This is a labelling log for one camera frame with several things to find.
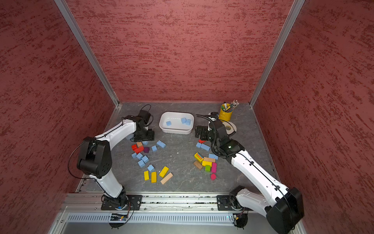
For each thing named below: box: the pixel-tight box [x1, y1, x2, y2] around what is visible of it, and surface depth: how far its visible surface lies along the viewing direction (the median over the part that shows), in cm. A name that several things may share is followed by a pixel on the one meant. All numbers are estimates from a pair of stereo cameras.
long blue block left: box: [155, 139, 167, 149], surface depth 97 cm
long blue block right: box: [200, 143, 211, 152], surface depth 97 cm
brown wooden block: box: [193, 160, 204, 171], surface depth 89 cm
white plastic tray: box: [158, 111, 195, 136], surface depth 109 cm
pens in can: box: [221, 99, 240, 113], surface depth 102 cm
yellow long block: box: [158, 165, 170, 178], surface depth 86 cm
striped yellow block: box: [194, 152, 205, 163], surface depth 90 cm
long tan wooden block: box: [160, 172, 173, 185], surface depth 83 cm
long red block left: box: [133, 145, 145, 155], surface depth 94 cm
